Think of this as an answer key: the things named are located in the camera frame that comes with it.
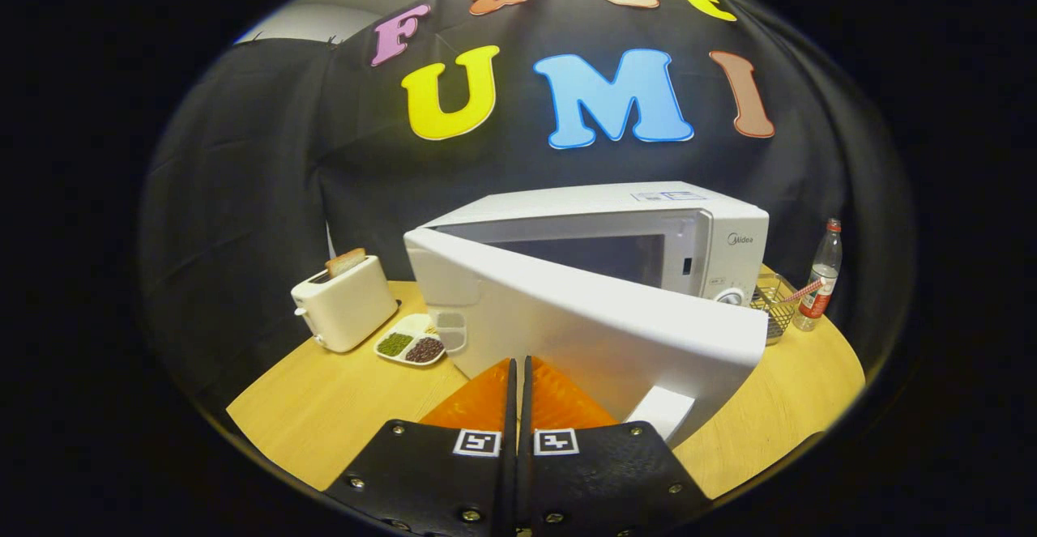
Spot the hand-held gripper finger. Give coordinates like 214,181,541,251
518,355,714,537
322,357,519,537

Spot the white microwave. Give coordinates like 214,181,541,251
403,181,770,449

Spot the white divided bean dish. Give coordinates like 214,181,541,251
373,313,448,368

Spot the cream toaster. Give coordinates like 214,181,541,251
290,255,399,353

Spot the toast slice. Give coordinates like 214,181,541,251
325,248,368,279

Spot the red white striped straw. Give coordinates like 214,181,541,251
779,278,826,305

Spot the clear plastic bottle red label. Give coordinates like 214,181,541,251
792,218,843,332

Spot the metal wire basket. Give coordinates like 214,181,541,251
749,272,799,346

